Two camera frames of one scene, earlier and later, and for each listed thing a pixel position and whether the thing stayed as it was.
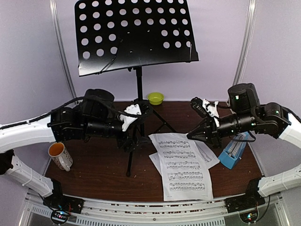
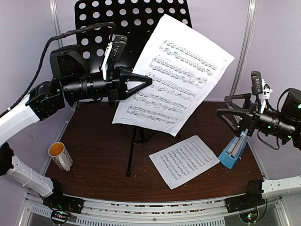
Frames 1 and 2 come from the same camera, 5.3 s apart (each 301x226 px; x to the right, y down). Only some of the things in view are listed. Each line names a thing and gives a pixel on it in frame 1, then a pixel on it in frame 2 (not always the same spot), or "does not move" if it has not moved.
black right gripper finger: [202, 132] to [246, 96]
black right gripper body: [217, 141] to [252, 118]
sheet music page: [184, 177] to [186, 69]
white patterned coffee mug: [60, 156] does not move
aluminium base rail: [209, 212] does not move
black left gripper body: [122, 143] to [113, 82]
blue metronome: [232, 154] does not move
